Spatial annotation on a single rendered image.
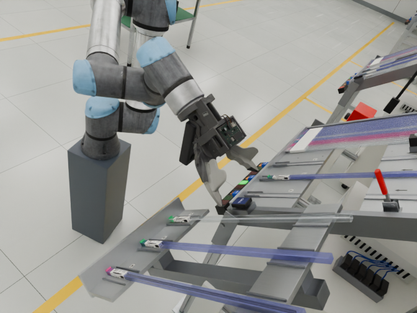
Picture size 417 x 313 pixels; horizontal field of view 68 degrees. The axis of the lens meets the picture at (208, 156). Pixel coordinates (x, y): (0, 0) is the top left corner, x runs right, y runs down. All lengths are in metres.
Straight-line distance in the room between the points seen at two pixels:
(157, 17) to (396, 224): 0.84
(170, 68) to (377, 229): 0.58
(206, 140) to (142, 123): 0.60
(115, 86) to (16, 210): 1.25
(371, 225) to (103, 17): 0.81
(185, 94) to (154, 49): 0.11
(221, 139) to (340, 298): 0.72
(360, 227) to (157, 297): 1.04
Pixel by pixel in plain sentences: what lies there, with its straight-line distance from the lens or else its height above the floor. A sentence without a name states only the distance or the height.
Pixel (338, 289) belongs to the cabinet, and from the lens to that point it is 1.15.
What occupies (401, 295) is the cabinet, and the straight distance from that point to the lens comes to 1.30.
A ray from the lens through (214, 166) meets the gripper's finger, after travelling 0.61.
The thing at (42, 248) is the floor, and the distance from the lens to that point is 1.72.
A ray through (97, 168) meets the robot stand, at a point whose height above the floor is 0.53.
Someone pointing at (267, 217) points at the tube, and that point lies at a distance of 0.68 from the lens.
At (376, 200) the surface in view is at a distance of 0.88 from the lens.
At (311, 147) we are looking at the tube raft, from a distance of 1.27.
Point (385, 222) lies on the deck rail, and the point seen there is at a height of 1.01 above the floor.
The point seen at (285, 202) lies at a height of 0.83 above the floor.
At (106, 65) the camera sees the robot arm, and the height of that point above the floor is 1.11.
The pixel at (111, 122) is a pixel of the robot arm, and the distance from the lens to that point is 1.19.
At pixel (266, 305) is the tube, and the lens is 0.48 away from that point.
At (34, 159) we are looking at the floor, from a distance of 2.09.
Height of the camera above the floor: 1.47
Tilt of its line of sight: 41 degrees down
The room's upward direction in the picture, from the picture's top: 20 degrees clockwise
